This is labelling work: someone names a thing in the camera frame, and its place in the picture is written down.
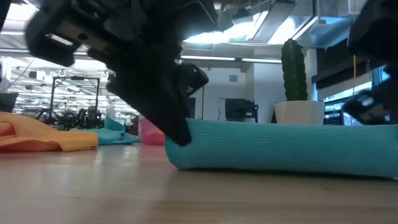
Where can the black background appliance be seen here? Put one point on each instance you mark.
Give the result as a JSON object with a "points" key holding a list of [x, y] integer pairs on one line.
{"points": [[239, 109]]}

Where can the red plastic basket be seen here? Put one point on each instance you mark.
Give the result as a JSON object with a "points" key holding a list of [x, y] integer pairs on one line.
{"points": [[150, 133]]}

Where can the green cactus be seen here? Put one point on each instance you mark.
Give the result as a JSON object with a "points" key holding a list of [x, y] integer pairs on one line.
{"points": [[293, 71]]}

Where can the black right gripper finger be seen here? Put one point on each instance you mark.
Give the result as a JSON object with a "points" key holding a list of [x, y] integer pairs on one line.
{"points": [[370, 109]]}

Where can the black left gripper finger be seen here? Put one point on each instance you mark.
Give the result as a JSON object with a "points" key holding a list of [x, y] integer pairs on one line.
{"points": [[194, 79], [155, 93]]}

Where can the black background station frame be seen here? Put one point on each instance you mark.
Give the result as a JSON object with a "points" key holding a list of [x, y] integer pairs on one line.
{"points": [[74, 77]]}

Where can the large teal microfiber towel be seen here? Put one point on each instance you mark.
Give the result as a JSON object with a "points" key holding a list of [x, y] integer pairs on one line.
{"points": [[280, 146]]}

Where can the orange microfiber towel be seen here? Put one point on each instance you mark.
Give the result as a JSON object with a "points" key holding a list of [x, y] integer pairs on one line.
{"points": [[37, 137]]}

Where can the small teal microfiber towel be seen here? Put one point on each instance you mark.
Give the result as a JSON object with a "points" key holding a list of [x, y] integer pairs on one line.
{"points": [[109, 135]]}

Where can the black background monitor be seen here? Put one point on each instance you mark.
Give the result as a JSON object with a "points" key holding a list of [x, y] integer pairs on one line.
{"points": [[7, 102]]}

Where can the black perforated crate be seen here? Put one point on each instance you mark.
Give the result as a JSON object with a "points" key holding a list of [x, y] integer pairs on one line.
{"points": [[333, 117]]}

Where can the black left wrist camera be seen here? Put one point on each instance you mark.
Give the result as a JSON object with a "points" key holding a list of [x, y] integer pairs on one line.
{"points": [[196, 18]]}

